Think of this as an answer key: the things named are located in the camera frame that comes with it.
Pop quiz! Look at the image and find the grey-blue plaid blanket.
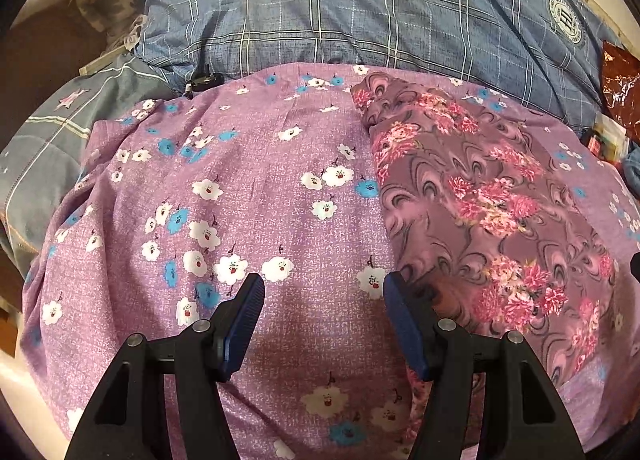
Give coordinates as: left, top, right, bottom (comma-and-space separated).
1, 55, 175, 276

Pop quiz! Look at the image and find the blue plaid pillow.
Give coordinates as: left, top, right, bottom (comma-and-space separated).
136, 0, 615, 131

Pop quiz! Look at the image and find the small black clip object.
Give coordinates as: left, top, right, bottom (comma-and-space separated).
183, 66, 224, 97

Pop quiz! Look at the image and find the purple flowered bed sheet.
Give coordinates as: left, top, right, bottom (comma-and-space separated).
22, 64, 639, 459

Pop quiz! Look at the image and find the mauve pink floral garment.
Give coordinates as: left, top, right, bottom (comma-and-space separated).
350, 72, 634, 449

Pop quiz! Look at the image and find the brown wooden headboard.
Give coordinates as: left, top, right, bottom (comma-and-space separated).
1, 0, 106, 145

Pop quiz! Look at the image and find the red snack packet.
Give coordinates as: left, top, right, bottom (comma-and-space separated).
601, 41, 640, 139

